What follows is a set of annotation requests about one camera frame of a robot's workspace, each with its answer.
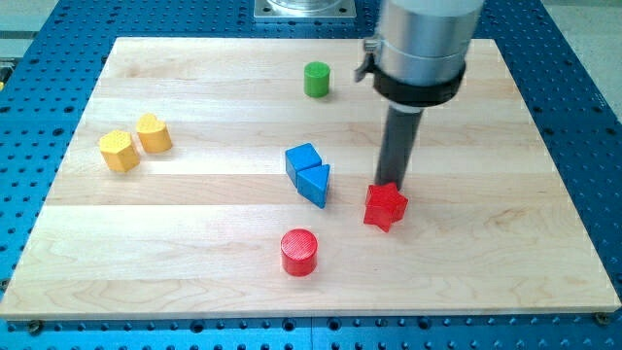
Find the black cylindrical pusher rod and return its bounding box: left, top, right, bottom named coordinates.
left=374, top=102, right=424, bottom=190

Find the red star block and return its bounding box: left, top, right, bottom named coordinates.
left=363, top=183, right=408, bottom=232

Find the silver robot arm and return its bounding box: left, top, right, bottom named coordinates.
left=355, top=0, right=484, bottom=188

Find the green cylinder block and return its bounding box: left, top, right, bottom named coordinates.
left=303, top=61, right=330, bottom=98

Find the blue triangle block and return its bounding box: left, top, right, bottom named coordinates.
left=296, top=164, right=330, bottom=208

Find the blue cube block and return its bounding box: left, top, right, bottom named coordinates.
left=285, top=143, right=322, bottom=187

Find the red cylinder block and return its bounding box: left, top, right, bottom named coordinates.
left=280, top=228, right=318, bottom=277

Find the wooden board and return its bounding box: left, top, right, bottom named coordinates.
left=1, top=37, right=620, bottom=320

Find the yellow heart block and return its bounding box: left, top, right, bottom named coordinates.
left=136, top=113, right=172, bottom=153

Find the yellow hexagon block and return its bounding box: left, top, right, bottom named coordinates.
left=99, top=130, right=140, bottom=172

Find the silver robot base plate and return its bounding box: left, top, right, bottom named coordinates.
left=254, top=0, right=357, bottom=20

